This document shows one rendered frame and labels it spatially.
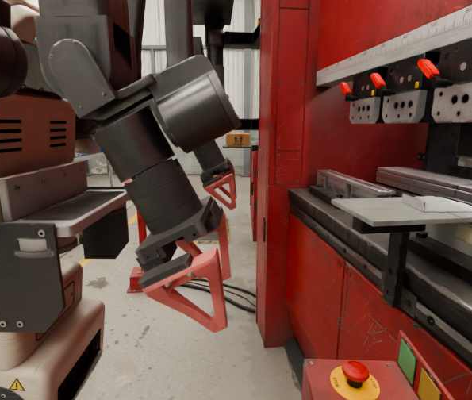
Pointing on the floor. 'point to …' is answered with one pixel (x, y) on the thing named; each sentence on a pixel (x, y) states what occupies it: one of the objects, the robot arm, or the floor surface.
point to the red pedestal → (137, 267)
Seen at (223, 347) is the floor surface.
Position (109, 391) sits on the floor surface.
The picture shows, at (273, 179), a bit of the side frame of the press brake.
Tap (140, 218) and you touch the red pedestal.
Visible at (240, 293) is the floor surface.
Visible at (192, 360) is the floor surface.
